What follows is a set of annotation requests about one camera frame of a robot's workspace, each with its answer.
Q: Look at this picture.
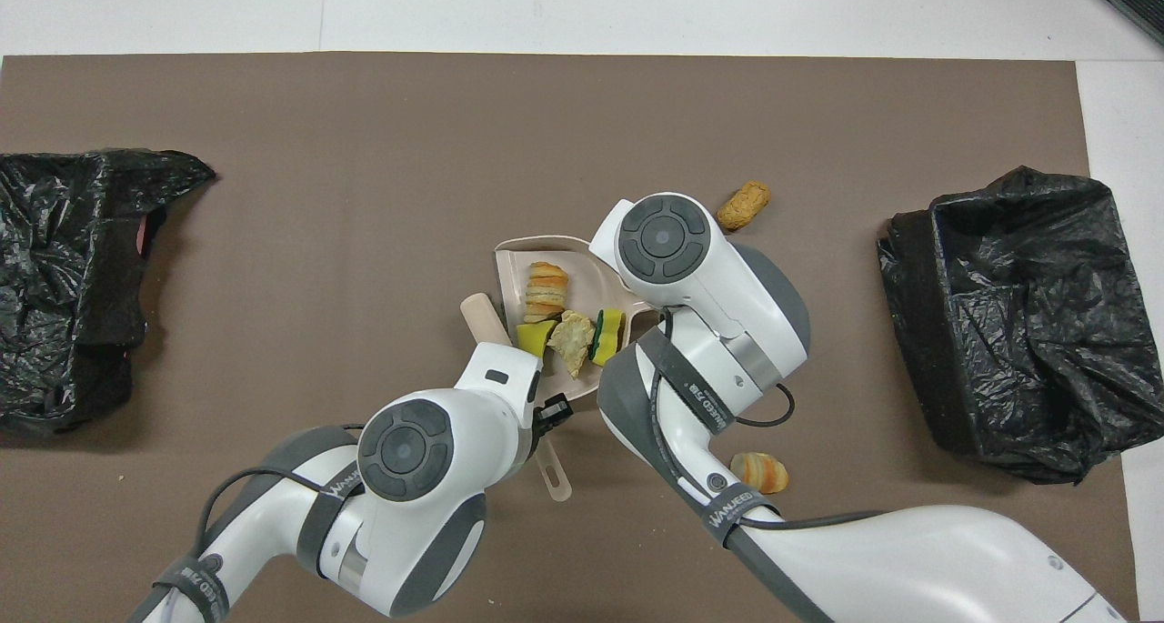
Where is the rounded striped bread roll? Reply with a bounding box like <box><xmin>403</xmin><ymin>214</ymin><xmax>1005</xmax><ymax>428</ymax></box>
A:
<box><xmin>730</xmin><ymin>452</ymin><xmax>789</xmax><ymax>496</ymax></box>

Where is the smooth yellow sponge piece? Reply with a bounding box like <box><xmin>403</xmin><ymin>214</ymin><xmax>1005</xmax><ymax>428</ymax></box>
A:
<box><xmin>517</xmin><ymin>320</ymin><xmax>557</xmax><ymax>359</ymax></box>

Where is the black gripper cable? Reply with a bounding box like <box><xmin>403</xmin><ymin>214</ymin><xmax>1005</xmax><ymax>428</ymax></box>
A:
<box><xmin>650</xmin><ymin>309</ymin><xmax>888</xmax><ymax>528</ymax></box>
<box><xmin>194</xmin><ymin>423</ymin><xmax>369</xmax><ymax>560</ymax></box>

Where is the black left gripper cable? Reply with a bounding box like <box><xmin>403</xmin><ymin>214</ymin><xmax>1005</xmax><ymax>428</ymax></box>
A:
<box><xmin>194</xmin><ymin>423</ymin><xmax>369</xmax><ymax>560</ymax></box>

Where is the beige brush with black bristles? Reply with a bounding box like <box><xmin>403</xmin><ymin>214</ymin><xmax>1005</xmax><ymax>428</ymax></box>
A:
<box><xmin>459</xmin><ymin>293</ymin><xmax>575</xmax><ymax>503</ymax></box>

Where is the beige plastic dustpan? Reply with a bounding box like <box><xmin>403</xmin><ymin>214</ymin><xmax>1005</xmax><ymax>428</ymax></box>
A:
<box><xmin>494</xmin><ymin>234</ymin><xmax>657</xmax><ymax>407</ymax></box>

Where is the striped orange bread chunk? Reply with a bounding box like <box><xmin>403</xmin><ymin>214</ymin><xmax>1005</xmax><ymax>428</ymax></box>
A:
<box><xmin>523</xmin><ymin>261</ymin><xmax>570</xmax><ymax>324</ymax></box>

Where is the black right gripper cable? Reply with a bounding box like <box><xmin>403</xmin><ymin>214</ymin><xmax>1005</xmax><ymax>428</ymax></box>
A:
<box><xmin>650</xmin><ymin>309</ymin><xmax>888</xmax><ymax>528</ymax></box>

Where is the black bag lined trash bin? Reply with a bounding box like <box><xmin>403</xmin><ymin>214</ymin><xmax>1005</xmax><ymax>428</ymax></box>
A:
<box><xmin>0</xmin><ymin>148</ymin><xmax>219</xmax><ymax>437</ymax></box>
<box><xmin>876</xmin><ymin>165</ymin><xmax>1164</xmax><ymax>486</ymax></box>

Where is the pale crumbly bread chunk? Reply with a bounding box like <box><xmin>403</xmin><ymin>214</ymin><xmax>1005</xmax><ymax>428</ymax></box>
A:
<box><xmin>546</xmin><ymin>309</ymin><xmax>597</xmax><ymax>380</ymax></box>

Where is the brown table mat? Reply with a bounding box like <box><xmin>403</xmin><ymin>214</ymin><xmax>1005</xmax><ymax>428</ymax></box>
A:
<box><xmin>0</xmin><ymin>52</ymin><xmax>1144</xmax><ymax>623</ymax></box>

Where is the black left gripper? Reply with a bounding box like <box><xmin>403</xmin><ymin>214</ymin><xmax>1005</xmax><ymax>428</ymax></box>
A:
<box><xmin>530</xmin><ymin>392</ymin><xmax>576</xmax><ymax>442</ymax></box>

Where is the brown peanut shaped bread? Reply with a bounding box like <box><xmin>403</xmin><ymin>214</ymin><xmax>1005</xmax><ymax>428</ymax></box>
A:
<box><xmin>717</xmin><ymin>180</ymin><xmax>772</xmax><ymax>231</ymax></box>

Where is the bumpy yellow sponge piece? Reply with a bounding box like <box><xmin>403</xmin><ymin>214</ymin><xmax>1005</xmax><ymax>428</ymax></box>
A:
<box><xmin>588</xmin><ymin>307</ymin><xmax>627</xmax><ymax>367</ymax></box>

